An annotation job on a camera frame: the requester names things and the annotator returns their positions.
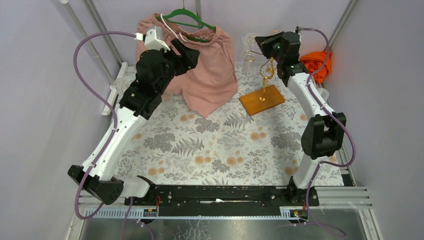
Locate clear wine glass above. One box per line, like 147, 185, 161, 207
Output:
242, 33, 257, 76
161, 92, 176, 111
112, 77, 131, 95

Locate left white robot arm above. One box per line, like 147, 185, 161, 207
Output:
67, 39, 200, 206

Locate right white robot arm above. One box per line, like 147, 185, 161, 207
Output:
255, 31, 347, 206

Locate wooden rack base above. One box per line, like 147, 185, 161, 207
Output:
239, 85, 286, 116

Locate pink shorts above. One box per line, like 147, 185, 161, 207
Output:
136, 13, 238, 118

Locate orange cloth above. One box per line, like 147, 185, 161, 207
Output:
300, 51, 333, 84

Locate green clothes hanger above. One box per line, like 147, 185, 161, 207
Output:
155, 8, 217, 43

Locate floral tablecloth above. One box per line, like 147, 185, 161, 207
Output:
112, 64, 345, 186

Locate gold wire glass rack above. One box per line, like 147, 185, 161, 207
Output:
252, 50, 276, 89

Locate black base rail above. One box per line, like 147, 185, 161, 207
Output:
124, 185, 320, 217

